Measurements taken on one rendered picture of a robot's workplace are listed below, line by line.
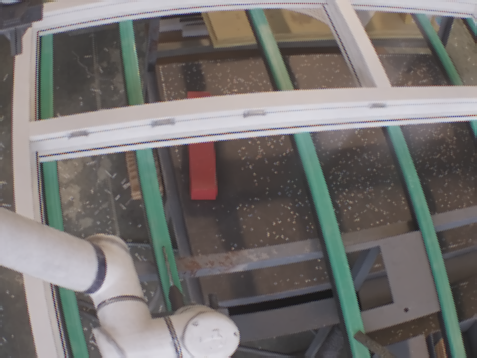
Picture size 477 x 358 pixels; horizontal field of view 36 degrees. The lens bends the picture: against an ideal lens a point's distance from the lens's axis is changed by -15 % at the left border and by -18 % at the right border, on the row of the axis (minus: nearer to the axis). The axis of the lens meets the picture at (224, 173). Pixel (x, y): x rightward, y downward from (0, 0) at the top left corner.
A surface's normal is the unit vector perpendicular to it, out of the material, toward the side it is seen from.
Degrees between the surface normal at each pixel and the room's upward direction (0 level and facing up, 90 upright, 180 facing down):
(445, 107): 90
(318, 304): 0
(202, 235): 0
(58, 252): 51
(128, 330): 3
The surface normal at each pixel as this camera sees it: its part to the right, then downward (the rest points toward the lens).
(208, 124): 0.20, 0.81
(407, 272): 0.10, -0.58
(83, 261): 0.79, -0.12
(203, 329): 0.20, -0.22
